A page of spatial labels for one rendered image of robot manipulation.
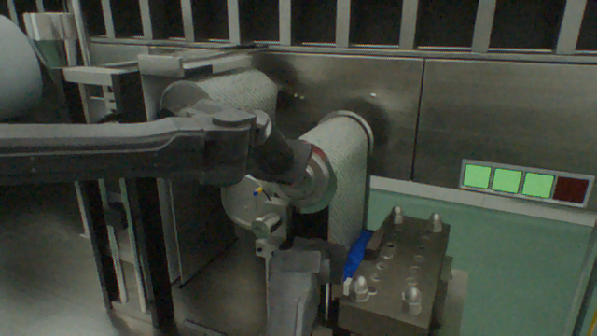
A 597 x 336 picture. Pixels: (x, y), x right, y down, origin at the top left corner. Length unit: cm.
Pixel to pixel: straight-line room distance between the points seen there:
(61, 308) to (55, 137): 73
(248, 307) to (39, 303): 49
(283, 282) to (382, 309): 30
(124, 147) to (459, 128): 74
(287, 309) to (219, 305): 52
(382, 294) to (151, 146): 55
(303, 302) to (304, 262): 8
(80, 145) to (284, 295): 28
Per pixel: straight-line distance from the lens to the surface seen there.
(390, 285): 86
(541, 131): 99
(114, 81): 76
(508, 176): 101
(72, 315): 110
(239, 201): 84
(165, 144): 45
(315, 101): 106
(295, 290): 52
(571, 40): 97
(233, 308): 100
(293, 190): 74
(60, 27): 118
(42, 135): 45
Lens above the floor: 154
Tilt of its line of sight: 22 degrees down
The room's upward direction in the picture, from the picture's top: straight up
